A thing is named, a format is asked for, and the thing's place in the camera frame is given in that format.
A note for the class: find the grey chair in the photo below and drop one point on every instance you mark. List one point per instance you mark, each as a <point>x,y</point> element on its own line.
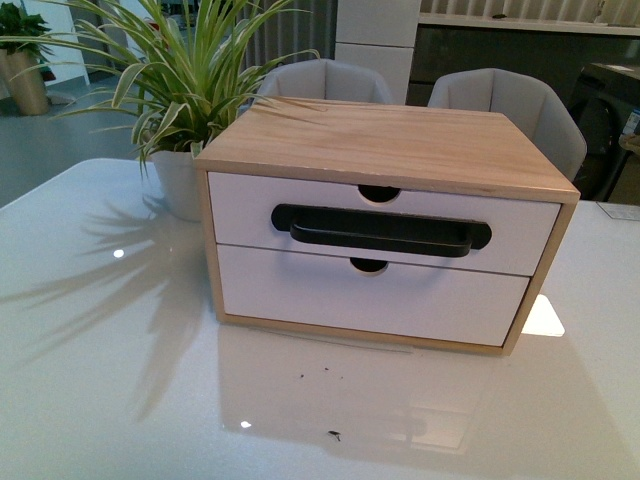
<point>529,103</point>
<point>327,79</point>

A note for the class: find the white plant pot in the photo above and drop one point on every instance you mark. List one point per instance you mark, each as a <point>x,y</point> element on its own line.
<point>177,177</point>

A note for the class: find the white drawer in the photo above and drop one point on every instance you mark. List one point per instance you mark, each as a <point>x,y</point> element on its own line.
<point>408,300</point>
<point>242,206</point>

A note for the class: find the background potted plant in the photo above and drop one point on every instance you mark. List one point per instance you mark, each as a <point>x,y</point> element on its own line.
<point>21,59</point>

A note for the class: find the black drawer handle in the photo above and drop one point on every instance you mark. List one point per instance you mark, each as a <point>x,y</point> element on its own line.
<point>389,232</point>

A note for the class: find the green spider plant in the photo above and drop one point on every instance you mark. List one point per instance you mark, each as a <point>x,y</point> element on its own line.
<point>182,88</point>

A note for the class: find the grey left chair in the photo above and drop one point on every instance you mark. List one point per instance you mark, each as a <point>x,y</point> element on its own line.
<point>327,79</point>

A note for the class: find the white cabinet column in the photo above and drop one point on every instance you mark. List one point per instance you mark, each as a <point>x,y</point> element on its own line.
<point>379,35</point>

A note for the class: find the wooden drawer cabinet frame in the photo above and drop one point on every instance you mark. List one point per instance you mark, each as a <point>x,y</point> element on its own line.
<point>383,150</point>

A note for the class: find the grey right chair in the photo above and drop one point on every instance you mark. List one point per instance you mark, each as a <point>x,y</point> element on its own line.
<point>529,103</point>

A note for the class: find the dark counter cabinet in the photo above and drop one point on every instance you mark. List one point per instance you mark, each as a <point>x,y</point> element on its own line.
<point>554,54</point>

